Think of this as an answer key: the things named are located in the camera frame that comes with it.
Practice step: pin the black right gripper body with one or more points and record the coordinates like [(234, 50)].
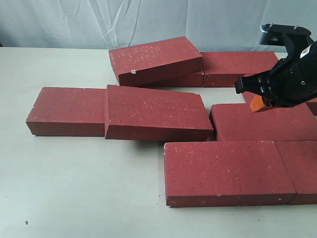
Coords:
[(292, 81)]

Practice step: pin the red brick under tilted brick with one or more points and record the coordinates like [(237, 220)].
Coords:
[(190, 80)]

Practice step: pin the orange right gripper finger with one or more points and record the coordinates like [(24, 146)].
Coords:
[(261, 104)]

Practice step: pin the red brick front large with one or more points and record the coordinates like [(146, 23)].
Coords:
[(215, 173)]

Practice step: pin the red brick with white speck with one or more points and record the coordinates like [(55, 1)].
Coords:
[(151, 62)]

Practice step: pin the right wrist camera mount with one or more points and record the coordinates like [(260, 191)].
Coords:
[(294, 38)]

